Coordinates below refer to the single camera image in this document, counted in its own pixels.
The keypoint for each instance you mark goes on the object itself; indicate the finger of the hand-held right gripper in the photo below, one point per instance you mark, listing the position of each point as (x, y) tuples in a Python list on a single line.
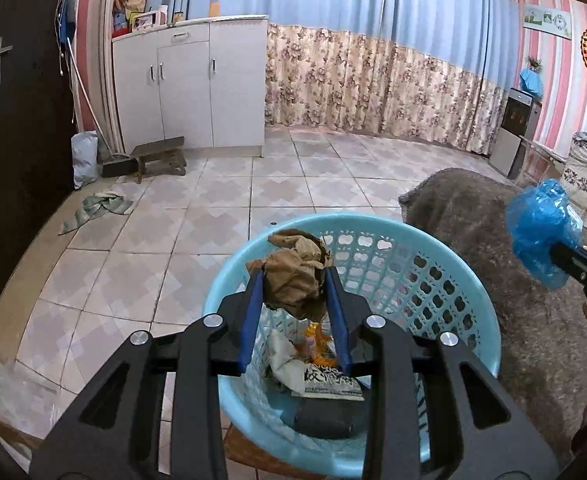
[(571, 260)]

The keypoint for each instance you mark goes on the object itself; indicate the metal folding rack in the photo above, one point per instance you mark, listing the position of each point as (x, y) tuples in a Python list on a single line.
[(541, 160)]

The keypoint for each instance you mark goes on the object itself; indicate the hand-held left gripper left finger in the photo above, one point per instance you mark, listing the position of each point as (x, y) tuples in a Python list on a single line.
[(251, 325)]

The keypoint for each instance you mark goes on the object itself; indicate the dark grey bundle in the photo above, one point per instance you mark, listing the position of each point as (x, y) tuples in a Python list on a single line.
[(323, 417)]

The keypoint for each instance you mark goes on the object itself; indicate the small dark wooden stool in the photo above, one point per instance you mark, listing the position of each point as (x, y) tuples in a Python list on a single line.
[(161, 152)]

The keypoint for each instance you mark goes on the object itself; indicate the blue and floral curtain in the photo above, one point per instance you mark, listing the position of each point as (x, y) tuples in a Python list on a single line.
[(373, 35)]

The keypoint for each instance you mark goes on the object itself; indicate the white cabinet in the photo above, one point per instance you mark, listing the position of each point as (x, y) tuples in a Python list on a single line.
[(198, 85)]

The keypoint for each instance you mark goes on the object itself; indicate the wooden stool under basket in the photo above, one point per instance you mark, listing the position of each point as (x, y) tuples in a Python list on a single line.
[(253, 455)]

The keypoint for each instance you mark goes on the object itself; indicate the white sack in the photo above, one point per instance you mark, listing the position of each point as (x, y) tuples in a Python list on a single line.
[(84, 160)]

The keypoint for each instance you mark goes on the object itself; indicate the clear plastic sheet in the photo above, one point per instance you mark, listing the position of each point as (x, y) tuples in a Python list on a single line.
[(8, 395)]

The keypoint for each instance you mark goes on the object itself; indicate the blue plastic bag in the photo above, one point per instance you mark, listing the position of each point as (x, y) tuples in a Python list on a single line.
[(538, 225)]

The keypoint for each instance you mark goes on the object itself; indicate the blue hanging cloth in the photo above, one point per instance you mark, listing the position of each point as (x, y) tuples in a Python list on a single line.
[(65, 12)]

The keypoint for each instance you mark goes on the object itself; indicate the crumpled white paper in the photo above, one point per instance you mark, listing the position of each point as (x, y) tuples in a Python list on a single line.
[(286, 360)]

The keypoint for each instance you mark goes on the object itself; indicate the grey fuzzy blanket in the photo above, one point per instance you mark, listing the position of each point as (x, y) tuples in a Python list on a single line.
[(523, 370)]

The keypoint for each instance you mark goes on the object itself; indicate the light blue plastic basket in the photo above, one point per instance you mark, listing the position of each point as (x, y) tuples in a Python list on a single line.
[(353, 221)]

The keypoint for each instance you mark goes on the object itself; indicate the orange plastic bag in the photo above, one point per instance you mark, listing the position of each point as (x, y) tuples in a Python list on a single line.
[(316, 345)]

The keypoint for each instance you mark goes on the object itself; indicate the grey water dispenser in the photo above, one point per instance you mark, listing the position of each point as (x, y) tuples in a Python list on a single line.
[(516, 130)]

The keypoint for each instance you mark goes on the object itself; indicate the blue bag on dispenser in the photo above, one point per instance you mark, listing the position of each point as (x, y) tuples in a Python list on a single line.
[(532, 80)]

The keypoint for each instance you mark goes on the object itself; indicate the dark door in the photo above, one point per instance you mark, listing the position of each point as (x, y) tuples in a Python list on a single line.
[(18, 160)]

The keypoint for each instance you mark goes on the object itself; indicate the clutter on cabinet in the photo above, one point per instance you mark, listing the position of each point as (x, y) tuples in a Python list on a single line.
[(146, 17)]

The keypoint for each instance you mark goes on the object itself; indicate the framed wall picture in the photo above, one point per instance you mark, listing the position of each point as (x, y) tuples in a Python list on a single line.
[(547, 21)]

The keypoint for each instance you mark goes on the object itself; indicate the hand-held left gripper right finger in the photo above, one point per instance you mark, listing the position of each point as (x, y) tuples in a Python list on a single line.
[(337, 325)]

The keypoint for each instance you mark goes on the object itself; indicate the brown paper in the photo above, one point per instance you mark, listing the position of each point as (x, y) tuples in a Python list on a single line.
[(288, 275)]

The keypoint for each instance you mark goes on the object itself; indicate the green striped towel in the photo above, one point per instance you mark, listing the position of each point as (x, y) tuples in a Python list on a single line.
[(98, 207)]

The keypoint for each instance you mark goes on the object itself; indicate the printed newspaper piece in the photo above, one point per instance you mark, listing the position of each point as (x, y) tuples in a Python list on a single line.
[(333, 385)]

